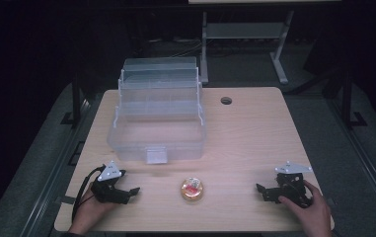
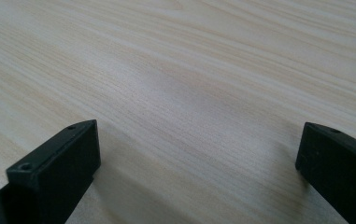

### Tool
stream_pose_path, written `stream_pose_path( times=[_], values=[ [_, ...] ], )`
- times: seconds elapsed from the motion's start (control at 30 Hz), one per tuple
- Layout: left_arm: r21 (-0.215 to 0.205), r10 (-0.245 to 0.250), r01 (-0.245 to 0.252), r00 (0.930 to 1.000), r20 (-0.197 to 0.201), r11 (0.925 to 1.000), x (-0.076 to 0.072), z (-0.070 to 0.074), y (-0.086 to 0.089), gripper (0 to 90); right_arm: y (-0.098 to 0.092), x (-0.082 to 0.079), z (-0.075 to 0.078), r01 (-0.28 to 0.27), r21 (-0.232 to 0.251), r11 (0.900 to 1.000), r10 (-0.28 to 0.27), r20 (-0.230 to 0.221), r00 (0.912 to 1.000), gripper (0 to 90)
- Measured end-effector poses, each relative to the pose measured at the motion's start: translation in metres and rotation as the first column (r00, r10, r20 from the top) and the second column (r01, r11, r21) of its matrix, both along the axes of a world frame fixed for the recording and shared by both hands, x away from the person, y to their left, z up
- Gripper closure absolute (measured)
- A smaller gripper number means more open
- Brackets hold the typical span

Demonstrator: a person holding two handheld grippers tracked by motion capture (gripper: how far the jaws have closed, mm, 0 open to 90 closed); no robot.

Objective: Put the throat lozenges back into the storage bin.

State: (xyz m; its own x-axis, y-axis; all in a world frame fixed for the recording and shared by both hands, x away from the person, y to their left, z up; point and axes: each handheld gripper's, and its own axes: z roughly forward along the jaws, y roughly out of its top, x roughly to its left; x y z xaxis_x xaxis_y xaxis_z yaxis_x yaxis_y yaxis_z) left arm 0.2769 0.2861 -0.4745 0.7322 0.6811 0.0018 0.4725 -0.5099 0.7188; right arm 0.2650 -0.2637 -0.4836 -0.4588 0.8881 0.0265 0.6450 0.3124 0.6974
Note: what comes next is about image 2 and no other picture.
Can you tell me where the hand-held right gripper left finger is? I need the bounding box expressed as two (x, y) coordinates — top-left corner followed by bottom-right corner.
(0, 119), (102, 224)

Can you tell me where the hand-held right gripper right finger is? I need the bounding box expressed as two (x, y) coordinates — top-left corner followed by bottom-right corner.
(294, 121), (356, 224)

